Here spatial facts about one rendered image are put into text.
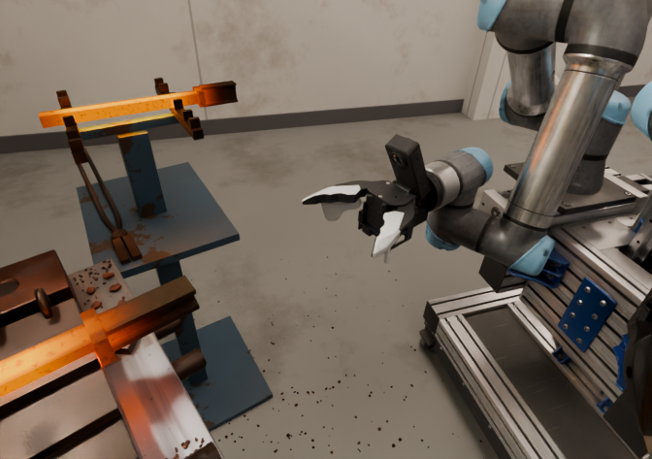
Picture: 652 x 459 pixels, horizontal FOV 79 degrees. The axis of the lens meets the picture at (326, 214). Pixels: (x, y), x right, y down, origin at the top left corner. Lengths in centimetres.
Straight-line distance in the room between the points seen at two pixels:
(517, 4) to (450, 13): 289
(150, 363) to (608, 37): 73
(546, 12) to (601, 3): 7
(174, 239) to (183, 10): 226
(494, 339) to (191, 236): 106
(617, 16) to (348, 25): 266
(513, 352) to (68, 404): 132
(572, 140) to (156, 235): 84
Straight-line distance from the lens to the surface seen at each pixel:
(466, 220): 76
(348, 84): 338
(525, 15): 75
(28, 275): 60
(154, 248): 95
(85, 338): 45
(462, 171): 70
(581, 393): 152
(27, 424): 44
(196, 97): 98
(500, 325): 158
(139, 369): 53
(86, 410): 43
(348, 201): 60
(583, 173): 114
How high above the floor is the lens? 133
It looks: 36 degrees down
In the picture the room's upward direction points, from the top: 2 degrees clockwise
